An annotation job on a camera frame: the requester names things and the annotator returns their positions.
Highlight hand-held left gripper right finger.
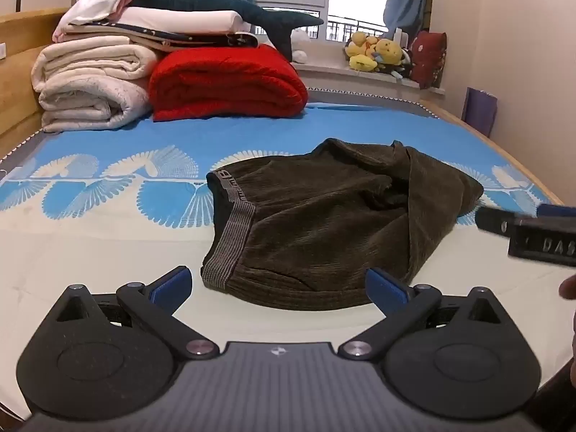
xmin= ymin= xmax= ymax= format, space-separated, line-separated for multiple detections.
xmin=337 ymin=267 xmax=505 ymax=361

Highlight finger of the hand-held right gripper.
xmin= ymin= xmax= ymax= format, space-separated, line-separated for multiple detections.
xmin=537 ymin=204 xmax=576 ymax=219
xmin=475 ymin=206 xmax=518 ymax=236

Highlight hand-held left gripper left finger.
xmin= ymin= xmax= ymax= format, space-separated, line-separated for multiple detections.
xmin=53 ymin=265 xmax=221 ymax=361

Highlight dark brown corduroy pants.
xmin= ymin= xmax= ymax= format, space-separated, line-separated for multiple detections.
xmin=200 ymin=138 xmax=485 ymax=312

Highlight blue printed bed sheet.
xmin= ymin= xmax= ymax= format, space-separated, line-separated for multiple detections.
xmin=0 ymin=99 xmax=563 ymax=415

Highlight red printed cushion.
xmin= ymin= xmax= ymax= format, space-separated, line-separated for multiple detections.
xmin=410 ymin=31 xmax=448 ymax=90

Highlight yellow plush toy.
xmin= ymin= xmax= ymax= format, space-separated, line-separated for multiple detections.
xmin=375 ymin=38 xmax=408 ymax=73
xmin=345 ymin=31 xmax=381 ymax=72

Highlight red knitted blanket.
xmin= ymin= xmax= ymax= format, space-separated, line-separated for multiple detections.
xmin=148 ymin=44 xmax=309 ymax=122

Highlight white window sill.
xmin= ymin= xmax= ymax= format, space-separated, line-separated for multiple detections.
xmin=292 ymin=60 xmax=447 ymax=96

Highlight cream folded blanket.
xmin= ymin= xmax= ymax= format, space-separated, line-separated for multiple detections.
xmin=31 ymin=33 xmax=163 ymax=134

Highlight black balcony railing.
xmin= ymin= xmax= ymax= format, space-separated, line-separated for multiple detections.
xmin=261 ymin=6 xmax=388 ymax=42

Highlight striped folded garment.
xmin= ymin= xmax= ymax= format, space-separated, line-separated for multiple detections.
xmin=60 ymin=24 xmax=260 ymax=53

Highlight white plush toy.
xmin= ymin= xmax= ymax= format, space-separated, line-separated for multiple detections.
xmin=289 ymin=27 xmax=312 ymax=62

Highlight dark teal shark plush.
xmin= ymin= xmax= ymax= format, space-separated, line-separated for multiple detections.
xmin=132 ymin=0 xmax=325 ymax=62

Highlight pink and white cloth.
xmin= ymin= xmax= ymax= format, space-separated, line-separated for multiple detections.
xmin=52 ymin=0 xmax=138 ymax=41

